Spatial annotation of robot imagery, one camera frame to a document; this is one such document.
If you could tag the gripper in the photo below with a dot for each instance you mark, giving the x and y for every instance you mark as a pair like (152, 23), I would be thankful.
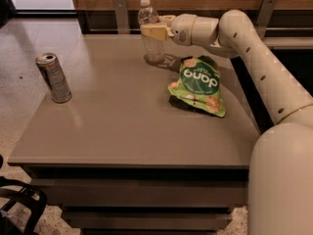
(182, 28)

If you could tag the clear plastic water bottle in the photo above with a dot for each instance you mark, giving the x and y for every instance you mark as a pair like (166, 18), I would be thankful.
(148, 19)

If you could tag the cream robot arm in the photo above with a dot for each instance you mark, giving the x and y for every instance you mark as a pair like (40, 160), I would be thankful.
(280, 188)

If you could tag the silver redbull can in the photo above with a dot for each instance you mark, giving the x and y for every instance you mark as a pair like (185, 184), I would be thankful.
(52, 72)

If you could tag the green dang chips bag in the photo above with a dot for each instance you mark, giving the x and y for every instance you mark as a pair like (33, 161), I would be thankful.
(198, 85)

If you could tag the grey drawer cabinet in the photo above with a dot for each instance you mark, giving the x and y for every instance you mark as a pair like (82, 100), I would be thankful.
(124, 157)

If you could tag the black chair base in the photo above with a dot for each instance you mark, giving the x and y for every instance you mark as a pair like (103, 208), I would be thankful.
(21, 207)

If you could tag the left metal bracket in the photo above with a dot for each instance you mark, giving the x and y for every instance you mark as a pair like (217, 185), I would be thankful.
(121, 16)

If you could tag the metal bracket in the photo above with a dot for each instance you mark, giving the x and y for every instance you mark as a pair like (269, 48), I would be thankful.
(265, 12)
(121, 16)

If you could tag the right metal bracket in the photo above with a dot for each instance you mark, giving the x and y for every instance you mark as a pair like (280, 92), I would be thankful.
(265, 12)

